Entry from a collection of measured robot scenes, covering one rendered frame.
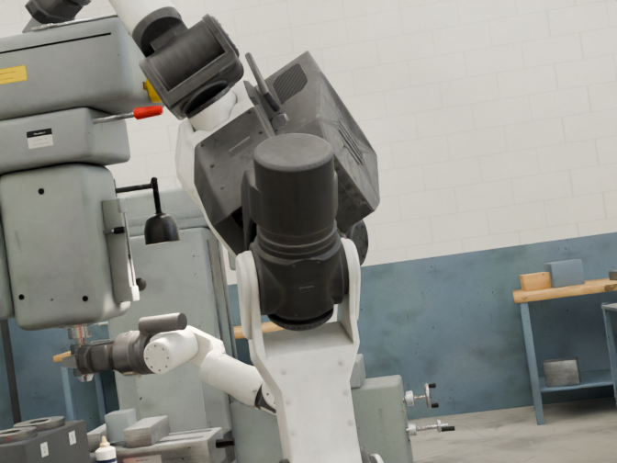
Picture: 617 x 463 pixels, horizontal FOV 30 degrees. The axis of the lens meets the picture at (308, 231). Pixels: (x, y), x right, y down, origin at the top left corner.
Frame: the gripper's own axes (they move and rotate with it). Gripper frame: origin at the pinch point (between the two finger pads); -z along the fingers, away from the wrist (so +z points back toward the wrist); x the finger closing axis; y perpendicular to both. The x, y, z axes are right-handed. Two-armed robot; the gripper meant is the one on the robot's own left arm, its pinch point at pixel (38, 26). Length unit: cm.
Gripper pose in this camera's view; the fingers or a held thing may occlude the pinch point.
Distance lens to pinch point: 246.5
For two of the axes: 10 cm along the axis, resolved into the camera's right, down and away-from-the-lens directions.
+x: 4.3, -0.5, 9.0
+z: 7.0, -6.1, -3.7
